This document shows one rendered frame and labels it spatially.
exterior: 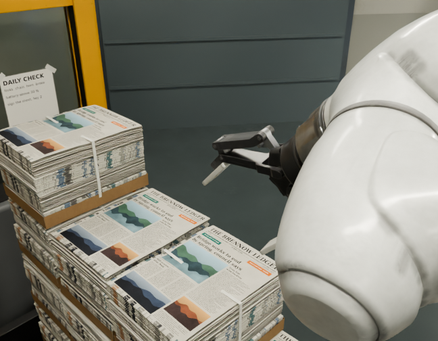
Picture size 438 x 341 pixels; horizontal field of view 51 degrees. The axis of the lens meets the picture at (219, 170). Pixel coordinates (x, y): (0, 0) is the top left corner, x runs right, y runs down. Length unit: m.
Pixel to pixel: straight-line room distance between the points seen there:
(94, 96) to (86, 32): 0.26
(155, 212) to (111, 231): 0.15
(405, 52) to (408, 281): 0.19
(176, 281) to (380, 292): 0.93
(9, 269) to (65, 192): 0.94
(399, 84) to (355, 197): 0.13
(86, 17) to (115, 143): 0.65
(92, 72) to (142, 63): 2.68
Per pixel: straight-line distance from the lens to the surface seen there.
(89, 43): 1.96
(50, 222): 1.44
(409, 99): 0.39
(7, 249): 2.25
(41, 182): 1.38
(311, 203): 0.31
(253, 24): 4.68
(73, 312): 1.56
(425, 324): 2.77
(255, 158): 0.61
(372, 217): 0.30
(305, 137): 0.50
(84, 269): 1.32
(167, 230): 1.35
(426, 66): 0.40
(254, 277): 1.20
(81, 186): 1.44
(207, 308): 1.11
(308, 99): 5.05
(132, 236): 1.34
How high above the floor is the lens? 1.84
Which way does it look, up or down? 28 degrees down
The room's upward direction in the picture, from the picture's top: straight up
